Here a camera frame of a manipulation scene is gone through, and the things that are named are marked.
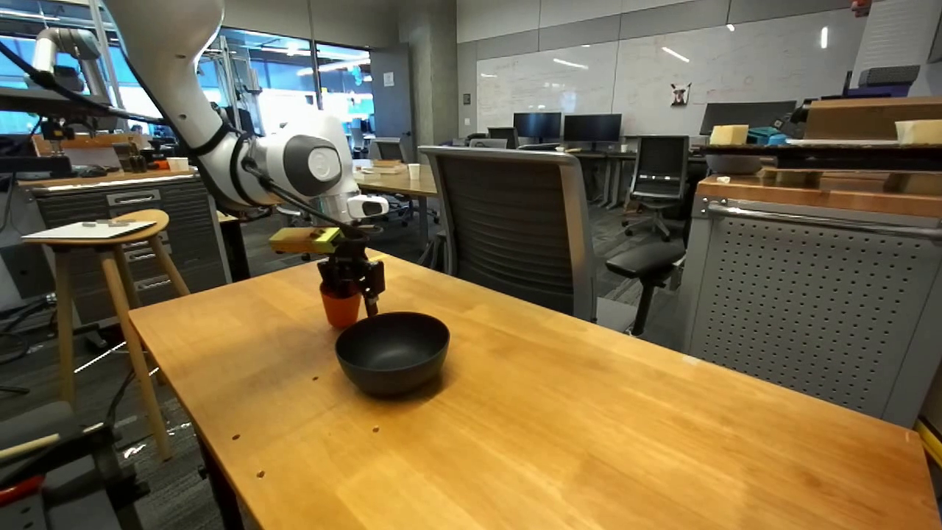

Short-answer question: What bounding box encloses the white paper sheet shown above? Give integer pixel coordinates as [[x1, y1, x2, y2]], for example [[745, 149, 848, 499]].
[[21, 215, 158, 249]]

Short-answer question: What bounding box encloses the grey drawer cabinet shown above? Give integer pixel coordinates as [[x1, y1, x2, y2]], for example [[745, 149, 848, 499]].
[[18, 168, 234, 328]]

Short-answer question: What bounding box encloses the round wooden stool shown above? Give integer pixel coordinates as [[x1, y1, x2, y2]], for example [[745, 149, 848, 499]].
[[37, 207, 192, 461]]

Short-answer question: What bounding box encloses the black bowl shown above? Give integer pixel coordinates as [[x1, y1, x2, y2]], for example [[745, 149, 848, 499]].
[[333, 311, 452, 400]]

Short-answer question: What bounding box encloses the black office chair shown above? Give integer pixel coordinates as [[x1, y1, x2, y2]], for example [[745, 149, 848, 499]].
[[602, 132, 695, 338]]

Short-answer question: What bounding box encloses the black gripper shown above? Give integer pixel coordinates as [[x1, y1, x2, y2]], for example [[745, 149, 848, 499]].
[[315, 221, 388, 322]]

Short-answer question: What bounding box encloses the grey mesh office chair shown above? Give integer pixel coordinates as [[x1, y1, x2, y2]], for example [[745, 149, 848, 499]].
[[417, 141, 601, 325]]

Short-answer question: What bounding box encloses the grey perforated metal cabinet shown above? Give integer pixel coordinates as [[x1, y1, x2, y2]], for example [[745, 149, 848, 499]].
[[679, 191, 942, 430]]

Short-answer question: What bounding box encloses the black computer monitor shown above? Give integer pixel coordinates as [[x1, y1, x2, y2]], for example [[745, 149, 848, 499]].
[[563, 112, 623, 150], [508, 110, 564, 150]]

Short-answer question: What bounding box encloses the orange plastic cup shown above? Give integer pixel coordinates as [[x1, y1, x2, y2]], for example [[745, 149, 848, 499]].
[[318, 287, 364, 333]]

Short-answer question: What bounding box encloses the long wooden office table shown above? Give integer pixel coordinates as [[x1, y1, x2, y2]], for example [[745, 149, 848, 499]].
[[352, 157, 442, 265]]

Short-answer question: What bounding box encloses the wooden shelf unit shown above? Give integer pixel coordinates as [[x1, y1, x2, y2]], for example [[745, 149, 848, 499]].
[[695, 94, 942, 221]]

